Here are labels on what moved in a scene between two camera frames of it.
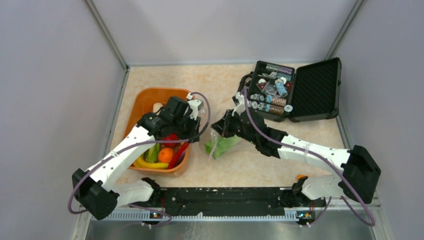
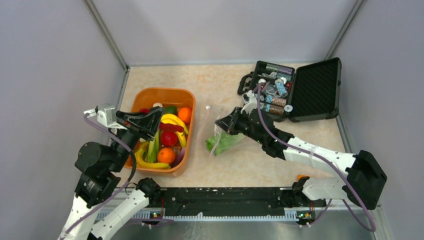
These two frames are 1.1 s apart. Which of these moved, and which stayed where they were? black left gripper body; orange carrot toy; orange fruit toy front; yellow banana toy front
Moved: black left gripper body
Stayed: orange carrot toy; orange fruit toy front; yellow banana toy front
